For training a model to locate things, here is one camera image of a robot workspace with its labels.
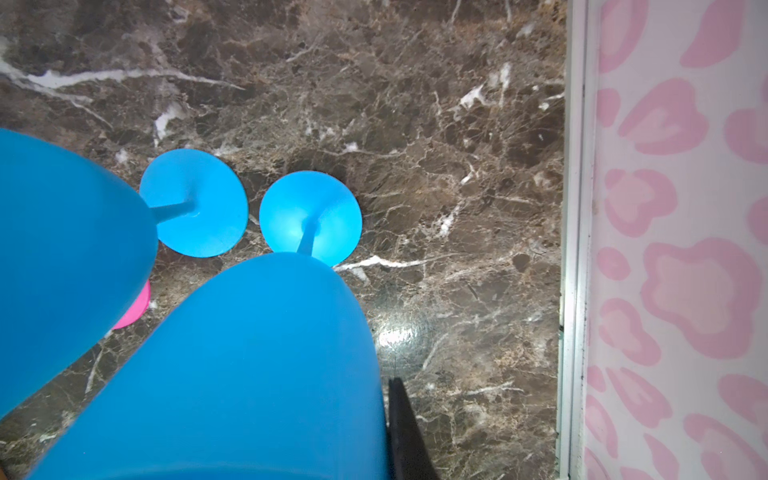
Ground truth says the blue front wine glass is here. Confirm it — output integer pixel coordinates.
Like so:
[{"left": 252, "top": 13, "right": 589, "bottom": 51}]
[{"left": 31, "top": 171, "right": 389, "bottom": 479}]

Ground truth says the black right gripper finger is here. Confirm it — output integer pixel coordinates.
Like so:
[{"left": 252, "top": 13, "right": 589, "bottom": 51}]
[{"left": 388, "top": 377, "right": 439, "bottom": 480}]

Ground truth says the blue wine glass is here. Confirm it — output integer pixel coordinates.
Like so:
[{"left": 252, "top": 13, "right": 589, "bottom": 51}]
[
  {"left": 31, "top": 171, "right": 389, "bottom": 479},
  {"left": 1, "top": 129, "right": 249, "bottom": 413}
]

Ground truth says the aluminium frame post right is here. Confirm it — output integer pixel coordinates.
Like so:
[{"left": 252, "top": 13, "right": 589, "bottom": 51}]
[{"left": 556, "top": 1, "right": 602, "bottom": 479}]

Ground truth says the magenta wine glass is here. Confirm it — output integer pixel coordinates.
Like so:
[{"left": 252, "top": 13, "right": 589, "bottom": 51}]
[{"left": 112, "top": 281, "right": 151, "bottom": 330}]

